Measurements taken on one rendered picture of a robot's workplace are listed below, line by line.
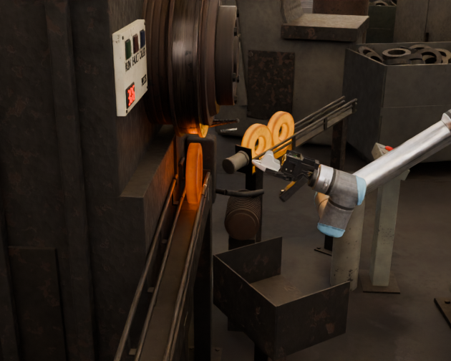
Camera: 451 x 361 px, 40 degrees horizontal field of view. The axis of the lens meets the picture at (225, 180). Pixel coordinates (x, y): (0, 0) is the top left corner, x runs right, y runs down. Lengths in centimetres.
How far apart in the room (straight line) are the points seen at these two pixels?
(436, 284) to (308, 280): 57
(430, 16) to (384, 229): 350
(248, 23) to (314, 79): 62
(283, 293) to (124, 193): 47
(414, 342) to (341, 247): 48
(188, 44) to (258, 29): 293
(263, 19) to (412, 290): 237
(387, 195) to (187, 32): 134
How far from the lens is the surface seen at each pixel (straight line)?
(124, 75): 138
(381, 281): 283
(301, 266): 294
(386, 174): 218
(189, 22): 161
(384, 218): 269
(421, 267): 307
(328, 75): 446
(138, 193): 146
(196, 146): 187
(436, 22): 588
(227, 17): 172
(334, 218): 206
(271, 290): 158
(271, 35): 450
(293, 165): 200
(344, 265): 271
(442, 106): 406
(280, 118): 241
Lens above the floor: 143
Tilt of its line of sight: 21 degrees down
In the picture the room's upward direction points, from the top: straight up
